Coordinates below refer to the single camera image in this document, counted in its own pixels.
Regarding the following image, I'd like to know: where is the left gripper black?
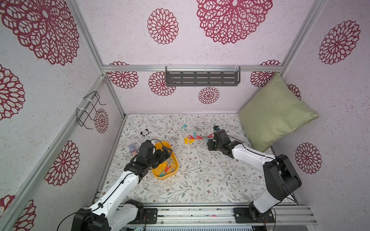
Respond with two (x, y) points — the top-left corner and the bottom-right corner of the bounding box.
(146, 145), (172, 169)

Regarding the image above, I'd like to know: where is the yellow plastic storage box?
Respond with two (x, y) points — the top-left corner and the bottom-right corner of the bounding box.
(152, 141), (180, 180)

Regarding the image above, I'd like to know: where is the yellow clothespin pair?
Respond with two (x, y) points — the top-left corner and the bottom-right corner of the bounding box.
(184, 137), (195, 144)

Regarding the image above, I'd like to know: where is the black white plush toy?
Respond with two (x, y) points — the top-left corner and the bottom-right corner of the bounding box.
(140, 129), (149, 136)

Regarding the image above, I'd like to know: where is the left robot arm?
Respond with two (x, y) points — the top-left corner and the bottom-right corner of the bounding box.
(71, 140), (173, 231)

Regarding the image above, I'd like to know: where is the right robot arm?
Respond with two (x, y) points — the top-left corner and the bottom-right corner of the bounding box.
(207, 126), (302, 217)

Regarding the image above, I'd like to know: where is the black wire wall rack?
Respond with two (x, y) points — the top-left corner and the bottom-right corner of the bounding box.
(76, 90), (106, 130)

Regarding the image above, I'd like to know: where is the floral table mat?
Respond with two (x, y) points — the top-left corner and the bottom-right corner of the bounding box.
(98, 114), (266, 203)

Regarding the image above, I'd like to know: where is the green pillow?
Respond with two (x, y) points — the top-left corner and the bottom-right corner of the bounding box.
(239, 73), (319, 152)

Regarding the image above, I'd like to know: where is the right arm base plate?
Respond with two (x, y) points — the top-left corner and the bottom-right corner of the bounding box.
(233, 208), (275, 224)

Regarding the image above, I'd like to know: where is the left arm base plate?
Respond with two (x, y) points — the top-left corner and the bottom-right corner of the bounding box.
(128, 208), (158, 225)

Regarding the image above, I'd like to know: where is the grey wall shelf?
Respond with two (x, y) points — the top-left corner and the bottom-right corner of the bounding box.
(165, 66), (241, 87)

